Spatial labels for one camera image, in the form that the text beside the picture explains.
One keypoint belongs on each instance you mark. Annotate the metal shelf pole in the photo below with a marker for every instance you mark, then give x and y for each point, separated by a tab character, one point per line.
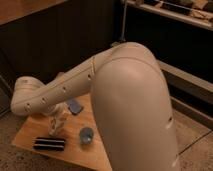
122	37

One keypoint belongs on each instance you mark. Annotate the black striped block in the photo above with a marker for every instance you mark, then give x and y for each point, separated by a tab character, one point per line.
57	144

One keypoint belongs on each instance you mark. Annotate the wooden board table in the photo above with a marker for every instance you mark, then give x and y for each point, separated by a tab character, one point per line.
92	156

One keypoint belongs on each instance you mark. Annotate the metal shelf with clutter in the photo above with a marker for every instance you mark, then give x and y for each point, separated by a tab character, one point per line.
198	13

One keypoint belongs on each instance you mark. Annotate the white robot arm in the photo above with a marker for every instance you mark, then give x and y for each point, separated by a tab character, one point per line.
130	101

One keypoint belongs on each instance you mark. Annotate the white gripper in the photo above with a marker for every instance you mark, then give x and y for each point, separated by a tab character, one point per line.
58	119

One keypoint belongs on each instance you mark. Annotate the blue sponge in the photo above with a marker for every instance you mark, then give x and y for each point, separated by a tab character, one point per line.
74	106

